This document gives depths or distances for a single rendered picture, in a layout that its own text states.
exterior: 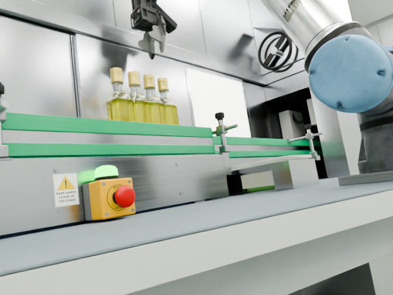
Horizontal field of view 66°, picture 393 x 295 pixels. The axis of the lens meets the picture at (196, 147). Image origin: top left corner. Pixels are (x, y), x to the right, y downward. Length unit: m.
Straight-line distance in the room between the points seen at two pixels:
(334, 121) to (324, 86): 1.13
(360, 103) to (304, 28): 0.18
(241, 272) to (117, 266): 0.15
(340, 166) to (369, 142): 1.00
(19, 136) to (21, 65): 0.41
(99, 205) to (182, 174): 0.28
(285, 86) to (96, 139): 1.31
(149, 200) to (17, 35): 0.61
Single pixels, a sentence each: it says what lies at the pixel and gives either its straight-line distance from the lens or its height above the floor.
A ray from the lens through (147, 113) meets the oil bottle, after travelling 0.92.
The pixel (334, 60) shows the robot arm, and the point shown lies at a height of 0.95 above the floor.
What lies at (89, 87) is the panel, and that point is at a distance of 1.03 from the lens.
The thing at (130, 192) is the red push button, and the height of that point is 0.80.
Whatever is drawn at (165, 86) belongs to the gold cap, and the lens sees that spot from 1.02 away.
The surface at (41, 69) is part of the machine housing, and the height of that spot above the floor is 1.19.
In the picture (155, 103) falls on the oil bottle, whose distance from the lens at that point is 0.95.
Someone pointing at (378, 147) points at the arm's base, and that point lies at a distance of 0.66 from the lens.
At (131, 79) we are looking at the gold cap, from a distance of 0.95.
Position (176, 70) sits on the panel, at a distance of 1.29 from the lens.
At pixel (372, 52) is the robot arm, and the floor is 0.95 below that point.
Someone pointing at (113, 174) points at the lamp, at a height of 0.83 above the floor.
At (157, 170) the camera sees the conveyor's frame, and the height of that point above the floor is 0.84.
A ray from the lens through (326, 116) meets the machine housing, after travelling 1.69.
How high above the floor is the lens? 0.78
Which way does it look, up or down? 8 degrees up
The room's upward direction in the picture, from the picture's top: 8 degrees counter-clockwise
